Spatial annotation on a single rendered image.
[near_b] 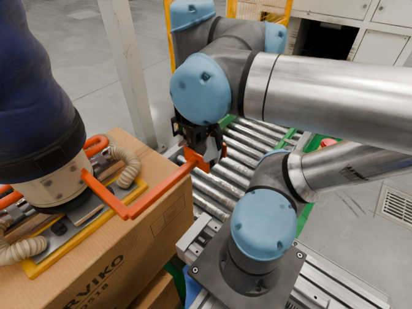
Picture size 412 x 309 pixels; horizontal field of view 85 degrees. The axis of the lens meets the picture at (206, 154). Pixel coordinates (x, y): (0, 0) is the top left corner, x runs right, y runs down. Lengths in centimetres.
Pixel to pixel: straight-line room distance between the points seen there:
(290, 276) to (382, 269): 148
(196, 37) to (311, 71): 21
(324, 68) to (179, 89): 14
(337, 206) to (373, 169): 178
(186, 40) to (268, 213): 33
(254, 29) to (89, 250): 60
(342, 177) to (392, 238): 183
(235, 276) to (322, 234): 150
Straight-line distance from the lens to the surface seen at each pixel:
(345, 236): 208
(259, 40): 36
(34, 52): 50
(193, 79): 24
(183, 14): 40
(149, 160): 80
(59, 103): 53
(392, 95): 25
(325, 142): 101
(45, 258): 69
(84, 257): 67
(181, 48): 42
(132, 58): 188
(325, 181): 47
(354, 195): 237
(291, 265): 66
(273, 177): 50
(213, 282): 61
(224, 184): 137
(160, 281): 115
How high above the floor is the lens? 163
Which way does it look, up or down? 45 degrees down
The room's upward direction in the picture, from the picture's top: straight up
